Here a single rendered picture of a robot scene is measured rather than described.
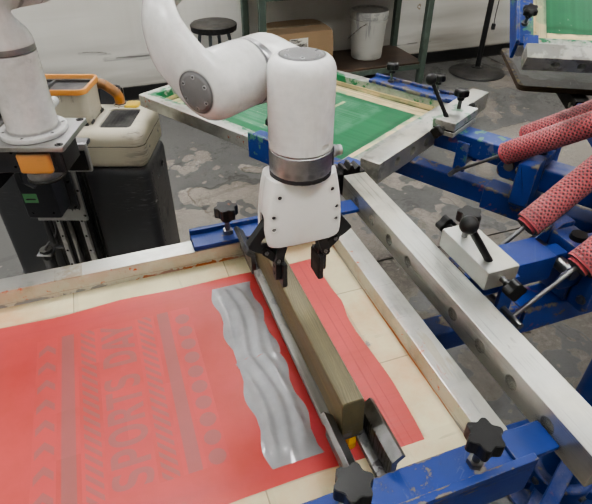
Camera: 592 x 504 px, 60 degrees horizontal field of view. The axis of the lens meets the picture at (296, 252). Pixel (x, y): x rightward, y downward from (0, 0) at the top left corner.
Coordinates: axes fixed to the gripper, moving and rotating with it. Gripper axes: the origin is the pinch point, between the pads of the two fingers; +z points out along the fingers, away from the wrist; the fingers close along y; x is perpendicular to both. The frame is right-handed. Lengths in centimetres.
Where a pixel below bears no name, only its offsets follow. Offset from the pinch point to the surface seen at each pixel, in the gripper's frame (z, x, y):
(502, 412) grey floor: 112, -27, -88
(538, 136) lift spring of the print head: 1, -24, -62
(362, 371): 16.2, 7.9, -7.3
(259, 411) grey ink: 15.8, 9.7, 9.3
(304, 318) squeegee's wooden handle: 5.7, 4.4, 0.8
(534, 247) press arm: 7.5, -0.1, -42.6
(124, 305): 16.4, -18.9, 25.0
